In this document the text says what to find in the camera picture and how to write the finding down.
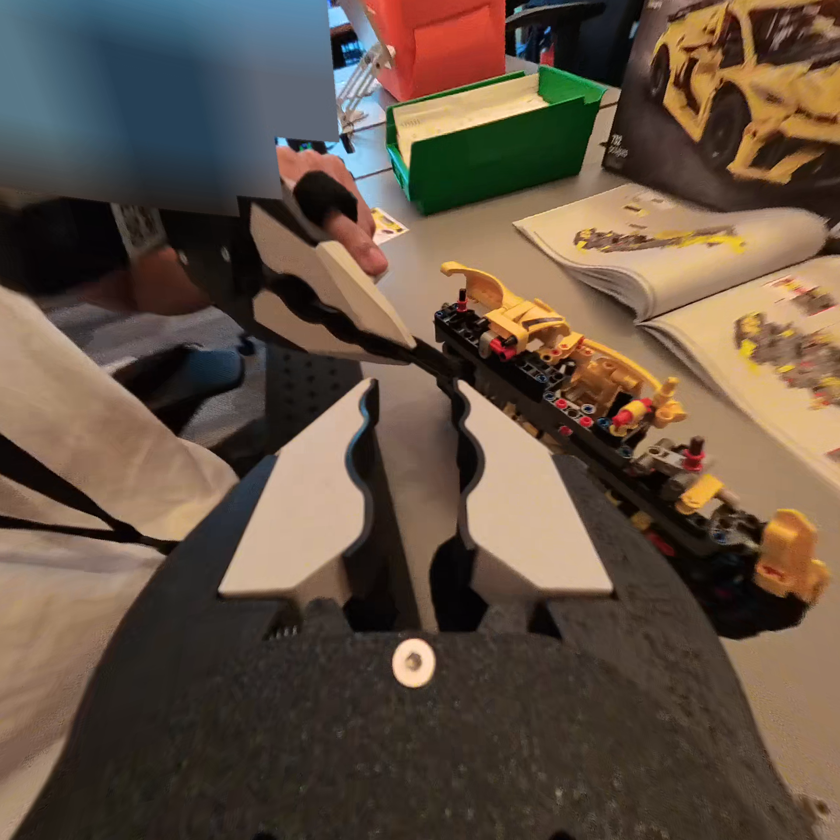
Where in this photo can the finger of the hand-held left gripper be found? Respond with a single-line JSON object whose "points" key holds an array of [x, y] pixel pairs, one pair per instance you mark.
{"points": [[354, 289], [295, 325]]}

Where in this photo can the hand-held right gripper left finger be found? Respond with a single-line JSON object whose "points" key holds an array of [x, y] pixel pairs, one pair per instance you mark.
{"points": [[295, 518]]}

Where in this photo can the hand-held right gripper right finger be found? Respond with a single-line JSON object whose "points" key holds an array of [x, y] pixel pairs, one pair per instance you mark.
{"points": [[531, 518]]}

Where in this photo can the yellow black brick car model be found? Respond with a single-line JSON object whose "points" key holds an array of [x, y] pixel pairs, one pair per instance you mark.
{"points": [[590, 394]]}

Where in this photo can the grey desk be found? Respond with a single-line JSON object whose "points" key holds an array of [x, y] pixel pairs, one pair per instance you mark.
{"points": [[472, 243]]}

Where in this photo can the person's left hand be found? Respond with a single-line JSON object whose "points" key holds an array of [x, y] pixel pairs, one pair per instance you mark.
{"points": [[361, 243]]}

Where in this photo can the black dimpled chair armrest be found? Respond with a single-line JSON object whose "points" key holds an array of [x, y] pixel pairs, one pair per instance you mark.
{"points": [[308, 394]]}

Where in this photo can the green plastic bin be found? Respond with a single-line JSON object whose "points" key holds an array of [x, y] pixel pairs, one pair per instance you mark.
{"points": [[499, 170]]}

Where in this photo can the stack of white papers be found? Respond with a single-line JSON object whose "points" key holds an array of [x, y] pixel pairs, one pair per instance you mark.
{"points": [[459, 115]]}

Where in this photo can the white metal stand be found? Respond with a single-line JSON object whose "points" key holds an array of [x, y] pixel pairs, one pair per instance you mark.
{"points": [[364, 85]]}

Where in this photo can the person in beige shirt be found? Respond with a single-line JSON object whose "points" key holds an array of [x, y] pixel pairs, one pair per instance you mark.
{"points": [[85, 623]]}

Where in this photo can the red plastic bin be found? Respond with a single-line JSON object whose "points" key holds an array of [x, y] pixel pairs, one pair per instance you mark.
{"points": [[446, 46]]}

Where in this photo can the open instruction booklet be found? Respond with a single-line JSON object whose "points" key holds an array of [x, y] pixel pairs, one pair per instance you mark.
{"points": [[689, 262]]}

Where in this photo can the dark toy car set box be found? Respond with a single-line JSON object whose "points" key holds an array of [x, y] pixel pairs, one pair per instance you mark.
{"points": [[722, 98]]}

